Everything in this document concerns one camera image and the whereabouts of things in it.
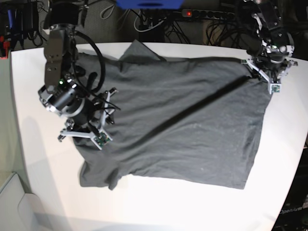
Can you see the white bin corner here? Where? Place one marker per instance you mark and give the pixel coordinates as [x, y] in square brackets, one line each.
[21, 211]

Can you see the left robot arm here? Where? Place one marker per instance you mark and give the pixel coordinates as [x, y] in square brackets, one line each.
[261, 20]

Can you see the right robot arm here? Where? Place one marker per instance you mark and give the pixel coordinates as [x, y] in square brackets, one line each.
[62, 76]

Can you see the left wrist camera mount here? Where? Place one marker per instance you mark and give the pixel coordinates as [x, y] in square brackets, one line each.
[273, 87]

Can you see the grey t-shirt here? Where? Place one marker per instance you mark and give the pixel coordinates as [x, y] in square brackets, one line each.
[198, 120]

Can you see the red clamp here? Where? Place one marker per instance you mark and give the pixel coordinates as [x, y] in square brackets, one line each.
[4, 48]

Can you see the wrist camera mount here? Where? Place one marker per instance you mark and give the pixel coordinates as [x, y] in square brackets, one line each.
[273, 87]
[95, 131]

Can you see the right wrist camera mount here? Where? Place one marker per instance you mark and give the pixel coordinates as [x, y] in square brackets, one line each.
[95, 131]

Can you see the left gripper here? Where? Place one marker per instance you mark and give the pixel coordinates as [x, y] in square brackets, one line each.
[271, 71]

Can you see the black power strip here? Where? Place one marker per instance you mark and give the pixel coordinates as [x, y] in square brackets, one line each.
[205, 14]

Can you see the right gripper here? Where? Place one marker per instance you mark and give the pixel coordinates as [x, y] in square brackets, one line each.
[80, 113]

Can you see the blue box at top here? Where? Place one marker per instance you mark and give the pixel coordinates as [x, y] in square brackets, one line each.
[149, 4]

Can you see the black equipment rack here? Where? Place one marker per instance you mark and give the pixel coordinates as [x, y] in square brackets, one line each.
[19, 19]

